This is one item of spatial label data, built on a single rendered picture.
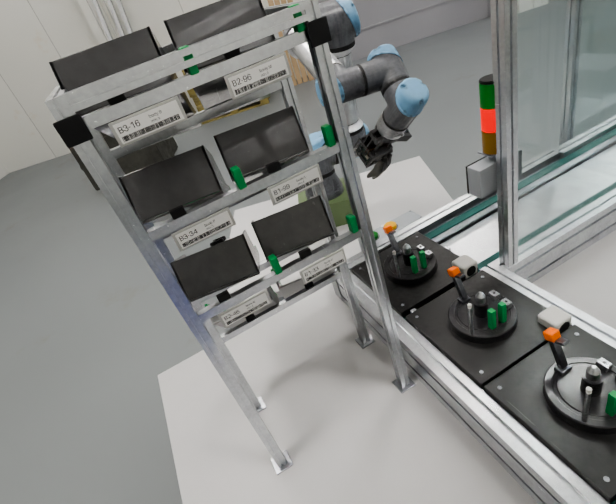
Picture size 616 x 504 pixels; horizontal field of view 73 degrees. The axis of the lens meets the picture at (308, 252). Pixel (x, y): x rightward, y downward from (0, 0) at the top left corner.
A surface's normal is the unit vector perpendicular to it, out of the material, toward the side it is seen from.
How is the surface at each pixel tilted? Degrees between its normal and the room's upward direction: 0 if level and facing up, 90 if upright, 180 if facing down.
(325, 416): 0
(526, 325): 0
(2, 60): 90
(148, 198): 65
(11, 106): 90
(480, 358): 0
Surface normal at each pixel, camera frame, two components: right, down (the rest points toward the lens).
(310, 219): 0.12, 0.11
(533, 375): -0.28, -0.79
